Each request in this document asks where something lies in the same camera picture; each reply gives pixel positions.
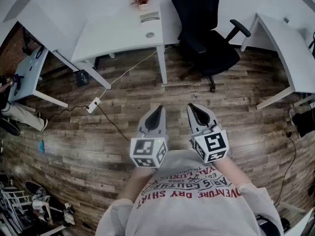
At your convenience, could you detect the thin black cable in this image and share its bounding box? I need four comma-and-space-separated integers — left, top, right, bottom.
273, 131, 298, 206

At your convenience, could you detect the black floor cable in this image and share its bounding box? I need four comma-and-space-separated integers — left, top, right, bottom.
47, 104, 131, 142

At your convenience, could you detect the white printed shirt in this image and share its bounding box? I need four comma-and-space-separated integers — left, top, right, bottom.
95, 150, 284, 236

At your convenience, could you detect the black box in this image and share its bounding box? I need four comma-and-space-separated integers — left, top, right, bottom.
76, 69, 90, 87

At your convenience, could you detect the blue cable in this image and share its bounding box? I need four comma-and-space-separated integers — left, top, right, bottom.
13, 73, 25, 96

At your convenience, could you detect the black office chair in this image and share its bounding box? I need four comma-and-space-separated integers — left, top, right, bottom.
169, 0, 252, 93

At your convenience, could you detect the white desk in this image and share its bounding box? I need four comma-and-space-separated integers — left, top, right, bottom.
17, 0, 89, 72
70, 2, 169, 90
240, 12, 315, 110

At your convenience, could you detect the pile of gear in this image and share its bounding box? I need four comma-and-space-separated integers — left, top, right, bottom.
0, 173, 76, 236

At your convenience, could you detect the white power cable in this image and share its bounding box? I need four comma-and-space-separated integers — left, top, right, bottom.
100, 50, 158, 98

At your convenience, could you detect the white glasses case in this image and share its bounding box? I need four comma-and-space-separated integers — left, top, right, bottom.
140, 12, 161, 24

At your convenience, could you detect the light blue table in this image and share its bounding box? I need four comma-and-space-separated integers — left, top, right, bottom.
7, 45, 69, 109

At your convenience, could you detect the person's right forearm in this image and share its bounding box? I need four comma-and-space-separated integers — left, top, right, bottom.
214, 155, 252, 187

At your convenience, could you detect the white power strip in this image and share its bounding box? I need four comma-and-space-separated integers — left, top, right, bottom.
87, 96, 102, 114

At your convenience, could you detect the person's left forearm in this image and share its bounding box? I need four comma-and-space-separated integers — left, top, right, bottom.
117, 166, 158, 202

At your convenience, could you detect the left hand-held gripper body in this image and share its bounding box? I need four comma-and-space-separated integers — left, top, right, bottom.
129, 128, 169, 169

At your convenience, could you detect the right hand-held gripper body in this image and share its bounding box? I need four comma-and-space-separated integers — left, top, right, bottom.
190, 123, 230, 164

